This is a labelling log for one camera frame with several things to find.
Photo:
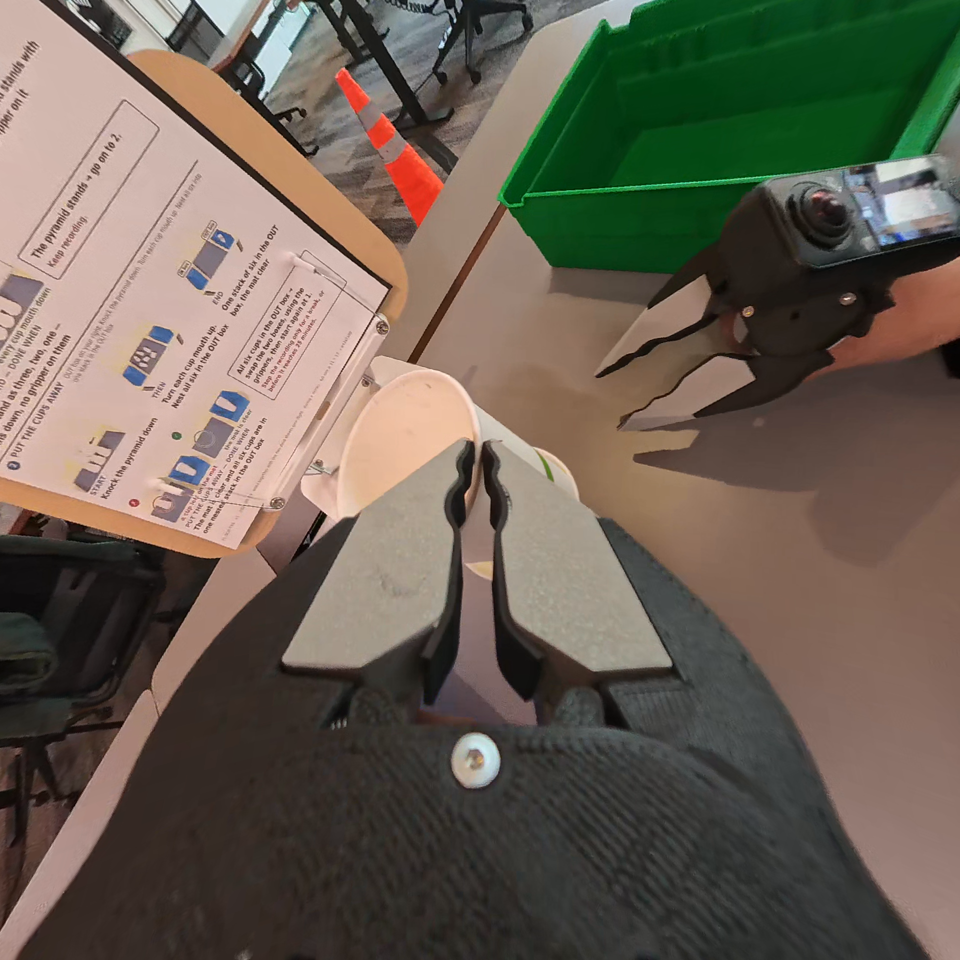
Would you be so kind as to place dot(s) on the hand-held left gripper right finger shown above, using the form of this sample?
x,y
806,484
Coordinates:
x,y
577,585

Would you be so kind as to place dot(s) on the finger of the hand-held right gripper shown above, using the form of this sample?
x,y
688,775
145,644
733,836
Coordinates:
x,y
667,315
705,394

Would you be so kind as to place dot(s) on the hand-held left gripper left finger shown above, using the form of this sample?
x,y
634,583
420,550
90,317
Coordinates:
x,y
375,585

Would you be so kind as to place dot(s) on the white paper cup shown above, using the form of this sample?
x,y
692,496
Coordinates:
x,y
405,427

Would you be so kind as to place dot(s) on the green plastic bin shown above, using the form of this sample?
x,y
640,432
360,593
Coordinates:
x,y
675,150

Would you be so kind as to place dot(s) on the person's right hand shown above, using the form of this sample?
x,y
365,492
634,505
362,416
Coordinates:
x,y
926,315

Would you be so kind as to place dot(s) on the orange traffic cone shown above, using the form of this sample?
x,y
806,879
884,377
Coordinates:
x,y
409,172

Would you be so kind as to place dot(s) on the dark green chair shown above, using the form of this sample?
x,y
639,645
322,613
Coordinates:
x,y
75,600

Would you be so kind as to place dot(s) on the printed instruction sheet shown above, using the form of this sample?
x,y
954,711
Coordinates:
x,y
150,300

